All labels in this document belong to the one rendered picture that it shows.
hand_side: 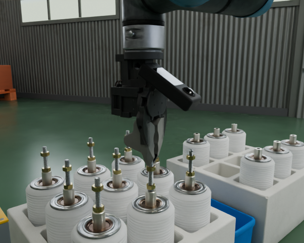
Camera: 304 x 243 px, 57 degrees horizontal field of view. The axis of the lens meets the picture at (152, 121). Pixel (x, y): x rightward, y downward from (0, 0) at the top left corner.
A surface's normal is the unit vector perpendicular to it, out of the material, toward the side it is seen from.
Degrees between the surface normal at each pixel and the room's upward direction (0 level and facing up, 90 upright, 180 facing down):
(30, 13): 90
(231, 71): 90
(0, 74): 90
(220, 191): 90
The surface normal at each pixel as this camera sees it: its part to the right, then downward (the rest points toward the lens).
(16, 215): 0.00, -0.98
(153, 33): 0.48, 0.18
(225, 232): 0.65, 0.15
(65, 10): -0.42, 0.18
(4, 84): 0.94, 0.07
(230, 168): -0.76, 0.14
